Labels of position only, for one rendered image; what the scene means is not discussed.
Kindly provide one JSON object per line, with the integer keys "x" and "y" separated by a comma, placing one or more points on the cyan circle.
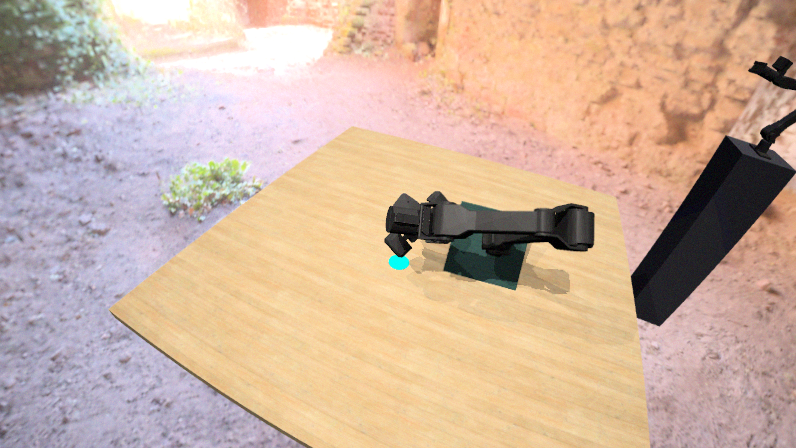
{"x": 398, "y": 263}

